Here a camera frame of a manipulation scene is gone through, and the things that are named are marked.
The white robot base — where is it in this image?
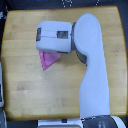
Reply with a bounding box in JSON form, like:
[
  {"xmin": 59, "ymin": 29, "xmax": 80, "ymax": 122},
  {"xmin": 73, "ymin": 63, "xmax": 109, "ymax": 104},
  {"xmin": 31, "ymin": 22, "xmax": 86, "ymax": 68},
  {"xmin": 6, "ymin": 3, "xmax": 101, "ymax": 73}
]
[{"xmin": 82, "ymin": 115, "xmax": 126, "ymax": 128}]

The pink cloth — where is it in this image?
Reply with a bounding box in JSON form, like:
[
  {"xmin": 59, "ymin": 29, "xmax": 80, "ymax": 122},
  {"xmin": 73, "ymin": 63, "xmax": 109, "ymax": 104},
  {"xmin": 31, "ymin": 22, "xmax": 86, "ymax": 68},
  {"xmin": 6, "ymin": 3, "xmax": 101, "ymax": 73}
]
[{"xmin": 39, "ymin": 52, "xmax": 60, "ymax": 70}]

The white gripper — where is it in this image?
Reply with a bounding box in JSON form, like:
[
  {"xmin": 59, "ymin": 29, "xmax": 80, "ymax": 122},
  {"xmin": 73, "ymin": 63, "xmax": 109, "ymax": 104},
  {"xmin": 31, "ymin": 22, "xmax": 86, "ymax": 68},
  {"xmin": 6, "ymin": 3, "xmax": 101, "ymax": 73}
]
[{"xmin": 36, "ymin": 21, "xmax": 72, "ymax": 53}]

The white label plate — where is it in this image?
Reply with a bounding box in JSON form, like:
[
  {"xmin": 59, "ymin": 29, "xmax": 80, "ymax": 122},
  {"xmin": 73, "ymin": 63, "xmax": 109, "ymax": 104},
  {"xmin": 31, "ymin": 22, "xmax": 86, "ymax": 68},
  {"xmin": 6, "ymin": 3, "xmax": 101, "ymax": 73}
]
[{"xmin": 38, "ymin": 118, "xmax": 83, "ymax": 128}]

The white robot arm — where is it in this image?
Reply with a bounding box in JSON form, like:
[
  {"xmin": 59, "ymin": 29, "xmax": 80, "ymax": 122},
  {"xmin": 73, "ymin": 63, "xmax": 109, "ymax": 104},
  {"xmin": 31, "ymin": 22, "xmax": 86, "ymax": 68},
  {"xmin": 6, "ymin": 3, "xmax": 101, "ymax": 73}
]
[{"xmin": 36, "ymin": 13, "xmax": 110, "ymax": 118}]

